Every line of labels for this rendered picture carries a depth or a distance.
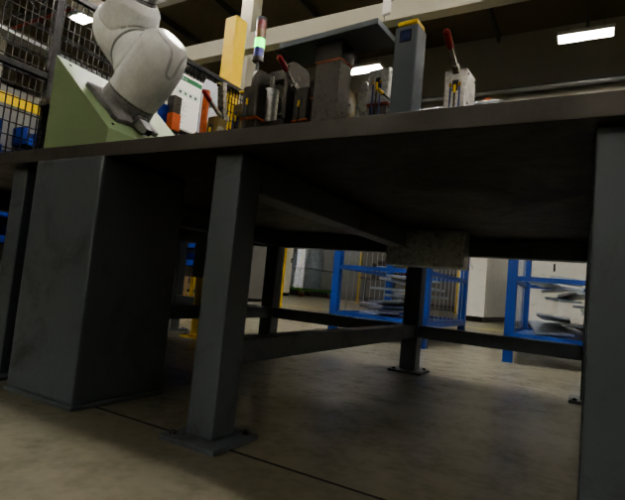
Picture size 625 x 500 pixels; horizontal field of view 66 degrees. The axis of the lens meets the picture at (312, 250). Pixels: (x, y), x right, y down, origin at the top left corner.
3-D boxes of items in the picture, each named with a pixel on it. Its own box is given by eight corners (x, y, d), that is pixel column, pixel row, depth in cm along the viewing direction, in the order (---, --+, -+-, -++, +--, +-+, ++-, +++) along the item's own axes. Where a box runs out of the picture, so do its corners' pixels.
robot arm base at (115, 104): (120, 130, 135) (132, 114, 133) (82, 82, 142) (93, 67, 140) (165, 146, 151) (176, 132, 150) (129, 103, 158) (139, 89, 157)
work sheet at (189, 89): (199, 137, 271) (205, 84, 273) (167, 124, 252) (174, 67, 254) (196, 137, 272) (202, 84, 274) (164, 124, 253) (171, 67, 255)
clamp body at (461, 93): (468, 194, 147) (476, 79, 150) (456, 186, 138) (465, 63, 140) (445, 194, 152) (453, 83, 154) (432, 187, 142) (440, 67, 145)
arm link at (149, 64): (121, 100, 135) (167, 38, 130) (96, 66, 143) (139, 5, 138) (164, 122, 149) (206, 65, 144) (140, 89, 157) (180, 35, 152)
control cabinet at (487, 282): (483, 318, 1121) (490, 215, 1140) (508, 320, 1092) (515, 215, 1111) (453, 318, 921) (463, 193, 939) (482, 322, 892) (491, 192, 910)
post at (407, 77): (417, 181, 138) (428, 35, 142) (406, 175, 132) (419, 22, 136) (392, 182, 143) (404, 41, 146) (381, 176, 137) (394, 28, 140)
